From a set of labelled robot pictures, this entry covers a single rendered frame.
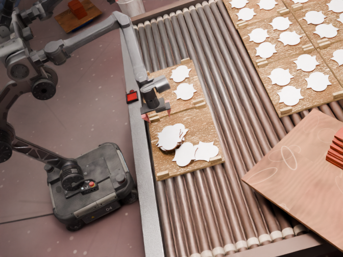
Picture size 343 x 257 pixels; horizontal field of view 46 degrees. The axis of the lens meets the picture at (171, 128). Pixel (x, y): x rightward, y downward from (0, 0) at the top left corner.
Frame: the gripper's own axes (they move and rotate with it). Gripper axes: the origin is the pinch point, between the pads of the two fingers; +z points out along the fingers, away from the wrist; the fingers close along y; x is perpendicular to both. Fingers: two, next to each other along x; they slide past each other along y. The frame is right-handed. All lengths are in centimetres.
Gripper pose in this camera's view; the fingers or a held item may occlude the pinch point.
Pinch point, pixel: (159, 118)
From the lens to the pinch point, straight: 193.3
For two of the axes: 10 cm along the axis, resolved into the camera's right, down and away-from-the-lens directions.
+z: 2.7, 6.6, 7.0
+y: 9.5, -2.9, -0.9
